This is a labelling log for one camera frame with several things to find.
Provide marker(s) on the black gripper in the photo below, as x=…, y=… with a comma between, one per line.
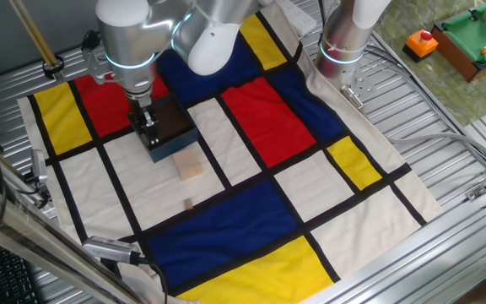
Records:
x=139, y=107

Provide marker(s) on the large wooden cube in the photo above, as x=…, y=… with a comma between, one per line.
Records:
x=187, y=165

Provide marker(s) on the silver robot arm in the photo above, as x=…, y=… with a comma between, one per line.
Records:
x=129, y=38

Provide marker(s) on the dark blue gift box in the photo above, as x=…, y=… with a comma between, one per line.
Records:
x=175, y=143

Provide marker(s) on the small wooden cube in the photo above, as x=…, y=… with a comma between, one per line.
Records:
x=188, y=204

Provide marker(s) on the black pole clamp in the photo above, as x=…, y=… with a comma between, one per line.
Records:
x=53, y=67

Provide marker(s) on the colour-block patterned cloth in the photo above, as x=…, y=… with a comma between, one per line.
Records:
x=234, y=228

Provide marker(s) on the brass-coloured pole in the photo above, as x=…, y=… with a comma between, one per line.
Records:
x=34, y=31

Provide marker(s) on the white power strip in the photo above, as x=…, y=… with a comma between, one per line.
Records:
x=298, y=17

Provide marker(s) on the orange emergency stop button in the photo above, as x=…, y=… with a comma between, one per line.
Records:
x=420, y=46

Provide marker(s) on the green textured mat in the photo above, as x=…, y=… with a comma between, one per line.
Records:
x=437, y=93

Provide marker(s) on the mini pool table toy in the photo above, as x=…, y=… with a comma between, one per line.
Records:
x=471, y=38

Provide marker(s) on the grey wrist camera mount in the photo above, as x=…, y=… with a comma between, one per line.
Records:
x=95, y=63

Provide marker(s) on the silver exterior camera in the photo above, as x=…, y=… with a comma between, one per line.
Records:
x=108, y=249
x=39, y=164

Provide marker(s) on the black camera clamp mount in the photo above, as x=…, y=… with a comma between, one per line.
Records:
x=40, y=196

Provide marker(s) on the shiny metal frame bar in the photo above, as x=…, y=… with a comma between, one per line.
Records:
x=36, y=236

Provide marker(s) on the small metal bracket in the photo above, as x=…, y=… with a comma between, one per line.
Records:
x=476, y=193
x=352, y=98

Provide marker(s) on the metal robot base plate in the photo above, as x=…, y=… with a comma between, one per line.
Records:
x=365, y=82

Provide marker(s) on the aluminium frame rail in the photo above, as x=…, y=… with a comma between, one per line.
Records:
x=437, y=262

